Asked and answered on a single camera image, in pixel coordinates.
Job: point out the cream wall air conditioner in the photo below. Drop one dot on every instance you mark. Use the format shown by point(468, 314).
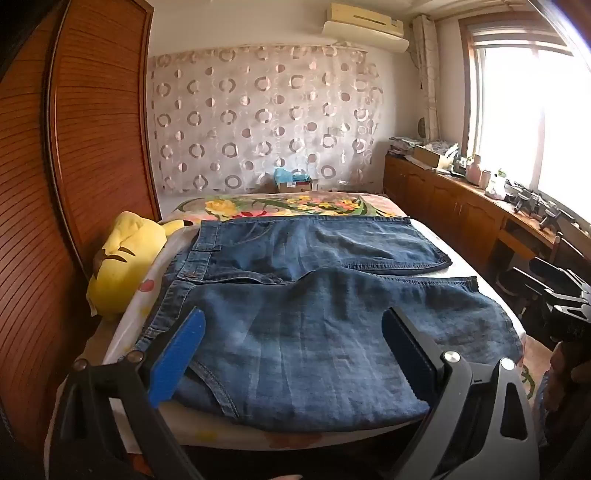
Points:
point(364, 27)

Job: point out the pile of folded cloths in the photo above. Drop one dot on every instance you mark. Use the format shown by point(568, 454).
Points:
point(401, 146)

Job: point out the circle-patterned sheer wall curtain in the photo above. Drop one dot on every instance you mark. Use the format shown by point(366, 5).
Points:
point(258, 120)

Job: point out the person's denim-clad leg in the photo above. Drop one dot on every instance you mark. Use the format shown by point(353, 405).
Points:
point(545, 392)

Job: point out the yellow plush toy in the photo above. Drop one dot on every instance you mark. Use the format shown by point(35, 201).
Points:
point(120, 277)

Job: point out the brown wooden slatted wardrobe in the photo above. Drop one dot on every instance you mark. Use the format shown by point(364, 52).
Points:
point(69, 161)

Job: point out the pink bottle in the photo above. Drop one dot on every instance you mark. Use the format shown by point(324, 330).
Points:
point(474, 170)

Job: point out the person's right hand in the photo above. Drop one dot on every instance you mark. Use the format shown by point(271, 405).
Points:
point(575, 374)

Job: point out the pink patterned rug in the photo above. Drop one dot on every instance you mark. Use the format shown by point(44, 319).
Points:
point(535, 364)

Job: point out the wood-framed window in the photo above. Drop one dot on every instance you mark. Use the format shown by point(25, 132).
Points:
point(531, 110)

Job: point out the green-capped bottle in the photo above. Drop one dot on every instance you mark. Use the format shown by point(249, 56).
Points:
point(497, 184)

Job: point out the waste bin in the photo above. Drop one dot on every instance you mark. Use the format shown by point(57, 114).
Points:
point(508, 284)

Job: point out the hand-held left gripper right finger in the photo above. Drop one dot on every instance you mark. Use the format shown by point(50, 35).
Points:
point(401, 341)

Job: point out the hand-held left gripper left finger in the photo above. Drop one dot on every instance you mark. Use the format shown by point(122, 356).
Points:
point(180, 360)

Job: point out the black tripod stand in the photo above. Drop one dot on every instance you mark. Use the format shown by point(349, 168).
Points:
point(549, 217)
point(524, 201)

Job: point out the blue denim pants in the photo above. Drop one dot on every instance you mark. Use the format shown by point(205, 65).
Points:
point(300, 323)

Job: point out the open cardboard box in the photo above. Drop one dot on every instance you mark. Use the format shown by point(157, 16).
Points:
point(431, 157)

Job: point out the floral blanket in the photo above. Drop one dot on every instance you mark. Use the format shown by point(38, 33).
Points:
point(286, 205)

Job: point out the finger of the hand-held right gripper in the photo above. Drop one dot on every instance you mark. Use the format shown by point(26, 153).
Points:
point(558, 277)

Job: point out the blue plastic bag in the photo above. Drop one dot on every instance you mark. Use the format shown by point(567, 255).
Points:
point(288, 174)

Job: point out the small cardboard box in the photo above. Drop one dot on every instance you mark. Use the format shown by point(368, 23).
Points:
point(295, 186)

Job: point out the long wooden cabinet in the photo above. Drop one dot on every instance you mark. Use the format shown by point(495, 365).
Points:
point(443, 203)

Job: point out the small round fan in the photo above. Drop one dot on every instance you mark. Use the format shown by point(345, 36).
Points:
point(422, 128)

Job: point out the bed with strawberry sheet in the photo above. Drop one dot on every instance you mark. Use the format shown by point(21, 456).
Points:
point(124, 323)

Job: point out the white jar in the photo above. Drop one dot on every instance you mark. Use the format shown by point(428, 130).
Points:
point(485, 180)

